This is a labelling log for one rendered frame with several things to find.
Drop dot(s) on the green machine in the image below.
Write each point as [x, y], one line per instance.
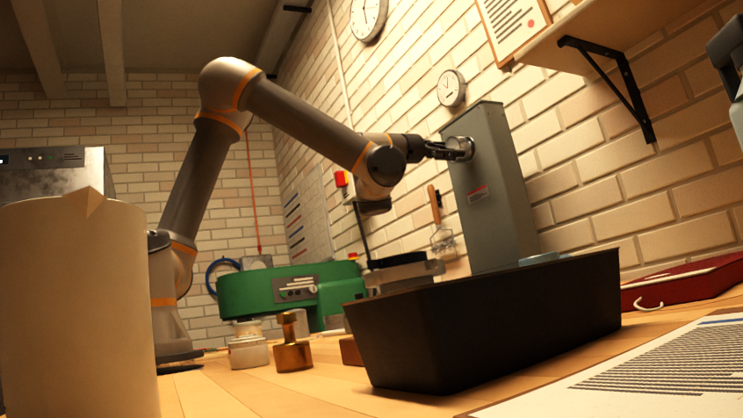
[255, 296]

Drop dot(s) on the framed wall notice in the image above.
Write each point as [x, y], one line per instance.
[511, 26]

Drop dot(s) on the black scale pan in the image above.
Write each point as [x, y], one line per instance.
[482, 331]

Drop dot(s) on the white hook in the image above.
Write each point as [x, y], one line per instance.
[645, 307]

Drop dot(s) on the brown oak block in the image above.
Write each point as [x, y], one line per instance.
[350, 351]

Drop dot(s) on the steel appliance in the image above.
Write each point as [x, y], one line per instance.
[52, 174]

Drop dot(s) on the pale blue tin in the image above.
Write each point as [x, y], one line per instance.
[540, 259]

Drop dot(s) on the grey wall box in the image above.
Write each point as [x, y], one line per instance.
[256, 262]

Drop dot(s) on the black round disc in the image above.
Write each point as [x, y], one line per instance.
[397, 260]

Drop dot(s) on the large white wall clock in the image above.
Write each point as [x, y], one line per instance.
[369, 17]

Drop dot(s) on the white striped wall board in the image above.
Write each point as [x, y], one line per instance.
[307, 215]

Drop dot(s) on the white round tin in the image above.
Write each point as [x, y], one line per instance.
[248, 348]

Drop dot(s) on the brass check weight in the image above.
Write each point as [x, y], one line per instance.
[292, 351]

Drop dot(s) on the red flat box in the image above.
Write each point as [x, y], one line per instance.
[691, 281]

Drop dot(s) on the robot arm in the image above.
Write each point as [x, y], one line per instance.
[302, 125]

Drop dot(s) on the grey dial scale body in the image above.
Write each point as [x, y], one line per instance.
[493, 209]

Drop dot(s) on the grey scale platform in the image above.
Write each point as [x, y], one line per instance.
[406, 273]

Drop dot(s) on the grey angular device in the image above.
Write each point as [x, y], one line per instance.
[728, 52]

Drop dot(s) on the wooden wall shelf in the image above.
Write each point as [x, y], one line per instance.
[609, 23]

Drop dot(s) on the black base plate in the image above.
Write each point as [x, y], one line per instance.
[180, 367]

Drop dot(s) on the white printed paper sheet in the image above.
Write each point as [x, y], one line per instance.
[656, 377]

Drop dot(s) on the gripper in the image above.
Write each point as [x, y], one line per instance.
[418, 149]

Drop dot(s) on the red wall button box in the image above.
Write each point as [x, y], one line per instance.
[341, 178]

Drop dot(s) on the small white wall dial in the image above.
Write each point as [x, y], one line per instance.
[450, 88]

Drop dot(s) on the black thin rod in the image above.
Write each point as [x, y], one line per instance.
[363, 238]

